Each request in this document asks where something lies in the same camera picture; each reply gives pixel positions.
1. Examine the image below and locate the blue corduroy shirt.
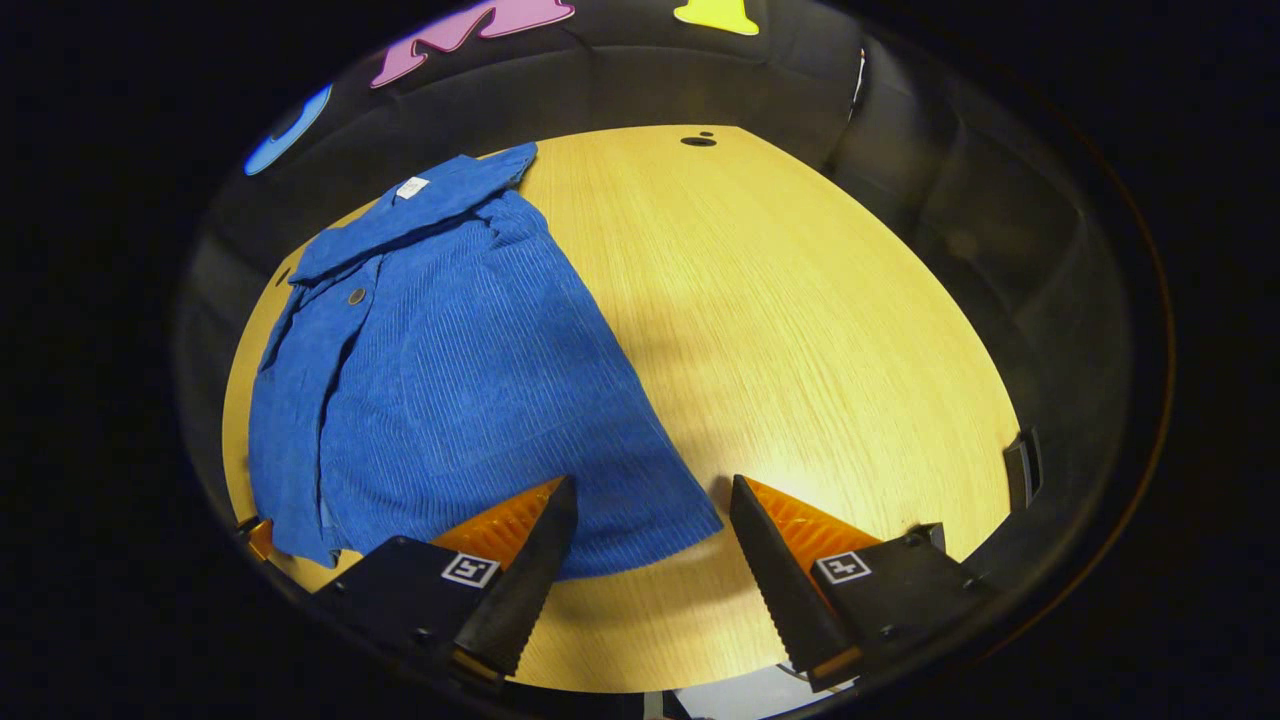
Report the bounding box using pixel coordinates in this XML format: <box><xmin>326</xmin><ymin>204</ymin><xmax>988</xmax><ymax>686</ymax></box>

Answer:
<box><xmin>247</xmin><ymin>142</ymin><xmax>724</xmax><ymax>581</ymax></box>

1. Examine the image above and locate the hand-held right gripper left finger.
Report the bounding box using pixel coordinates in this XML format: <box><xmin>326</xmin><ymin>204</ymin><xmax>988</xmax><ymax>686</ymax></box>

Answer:
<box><xmin>310</xmin><ymin>475</ymin><xmax>579</xmax><ymax>691</ymax></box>

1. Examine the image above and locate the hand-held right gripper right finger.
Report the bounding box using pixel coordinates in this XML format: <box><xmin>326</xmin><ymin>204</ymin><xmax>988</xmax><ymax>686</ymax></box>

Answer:
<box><xmin>728</xmin><ymin>474</ymin><xmax>991</xmax><ymax>693</ymax></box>

